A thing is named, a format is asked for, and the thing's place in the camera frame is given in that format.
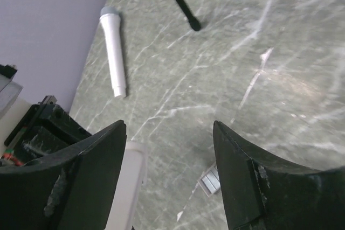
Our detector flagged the grey staple tray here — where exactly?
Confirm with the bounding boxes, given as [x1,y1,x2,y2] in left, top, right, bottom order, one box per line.
[198,164,220,197]

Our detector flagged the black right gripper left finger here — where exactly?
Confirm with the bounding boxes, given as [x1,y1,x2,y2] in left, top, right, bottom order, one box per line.
[1,120,126,229]

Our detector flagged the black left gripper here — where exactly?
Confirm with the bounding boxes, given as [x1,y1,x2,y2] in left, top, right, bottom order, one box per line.
[1,95,91,165]

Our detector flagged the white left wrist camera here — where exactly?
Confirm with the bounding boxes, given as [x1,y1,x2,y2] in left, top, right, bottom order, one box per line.
[1,65,31,148]

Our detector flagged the white cylinder tube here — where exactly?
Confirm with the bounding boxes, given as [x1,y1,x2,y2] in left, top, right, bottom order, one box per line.
[100,6,127,97]

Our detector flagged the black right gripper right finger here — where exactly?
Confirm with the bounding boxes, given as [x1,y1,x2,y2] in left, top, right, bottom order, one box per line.
[213,121,344,229]

